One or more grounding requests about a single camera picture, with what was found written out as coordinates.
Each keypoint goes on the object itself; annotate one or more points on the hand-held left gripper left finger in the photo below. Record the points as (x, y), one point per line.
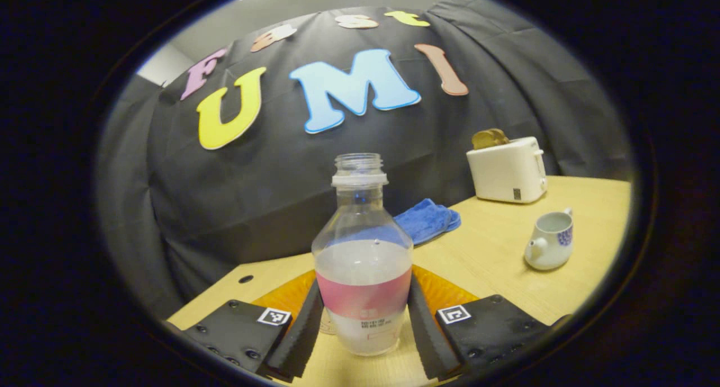
(301, 336)

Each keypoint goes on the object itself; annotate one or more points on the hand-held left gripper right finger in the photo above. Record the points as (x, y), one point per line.
(427, 336)

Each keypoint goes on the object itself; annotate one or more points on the round beige coaster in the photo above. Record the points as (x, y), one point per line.
(326, 324)

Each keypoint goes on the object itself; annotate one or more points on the clear water bottle pink label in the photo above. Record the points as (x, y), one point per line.
(363, 263)

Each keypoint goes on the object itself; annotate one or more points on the white blue-patterned teacup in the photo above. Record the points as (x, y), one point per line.
(548, 246)

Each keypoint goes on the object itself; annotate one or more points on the blue folded towel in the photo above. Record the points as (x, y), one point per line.
(427, 221)

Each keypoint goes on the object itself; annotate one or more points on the white toaster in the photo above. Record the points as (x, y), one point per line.
(506, 173)

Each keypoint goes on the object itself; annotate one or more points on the brown toast bread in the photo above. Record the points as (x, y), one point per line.
(488, 138)

